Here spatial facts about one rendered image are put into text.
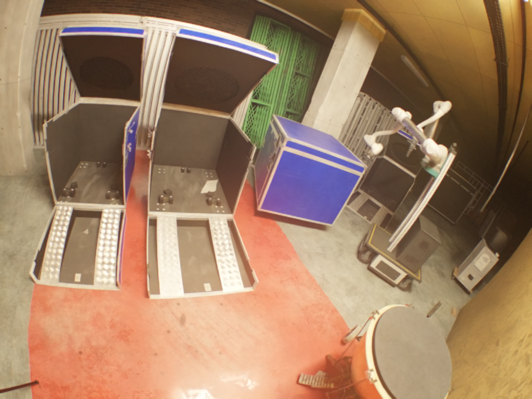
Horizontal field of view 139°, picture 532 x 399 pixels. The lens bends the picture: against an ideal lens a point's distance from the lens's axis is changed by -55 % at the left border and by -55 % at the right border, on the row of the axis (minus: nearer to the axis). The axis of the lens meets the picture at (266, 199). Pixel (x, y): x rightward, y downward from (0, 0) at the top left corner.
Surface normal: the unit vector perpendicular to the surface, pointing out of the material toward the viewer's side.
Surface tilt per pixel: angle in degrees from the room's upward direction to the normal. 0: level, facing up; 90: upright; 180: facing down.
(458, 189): 90
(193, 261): 2
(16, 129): 90
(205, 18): 90
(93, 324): 0
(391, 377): 0
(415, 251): 90
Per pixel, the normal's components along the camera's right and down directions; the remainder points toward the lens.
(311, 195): 0.08, 0.55
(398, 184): -0.65, 0.20
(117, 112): 0.37, 0.59
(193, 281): 0.33, -0.79
